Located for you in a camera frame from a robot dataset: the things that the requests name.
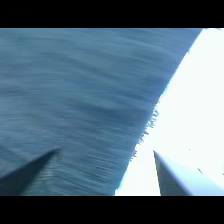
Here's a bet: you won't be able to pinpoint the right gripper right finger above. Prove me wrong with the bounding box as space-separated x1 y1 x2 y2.
152 149 224 197

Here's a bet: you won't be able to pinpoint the blue jeans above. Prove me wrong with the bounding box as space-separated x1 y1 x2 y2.
0 28 204 197

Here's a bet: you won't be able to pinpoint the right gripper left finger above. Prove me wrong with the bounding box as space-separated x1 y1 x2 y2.
0 148 63 197

